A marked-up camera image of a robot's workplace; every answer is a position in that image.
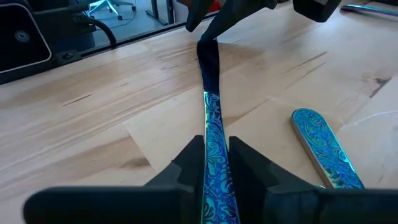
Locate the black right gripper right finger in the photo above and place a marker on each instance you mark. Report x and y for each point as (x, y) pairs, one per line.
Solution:
(311, 208)

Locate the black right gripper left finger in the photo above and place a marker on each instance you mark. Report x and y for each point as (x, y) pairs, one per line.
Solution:
(124, 205)

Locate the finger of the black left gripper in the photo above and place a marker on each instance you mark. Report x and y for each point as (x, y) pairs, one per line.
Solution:
(199, 11)
(236, 15)

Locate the iridescent table knife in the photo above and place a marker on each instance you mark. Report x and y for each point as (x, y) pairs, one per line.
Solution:
(214, 118)
(323, 146)
(373, 10)

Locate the white office chair base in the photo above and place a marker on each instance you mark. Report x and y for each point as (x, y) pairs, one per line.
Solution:
(102, 4)

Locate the black table camera box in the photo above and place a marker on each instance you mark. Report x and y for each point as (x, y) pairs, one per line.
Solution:
(18, 46)

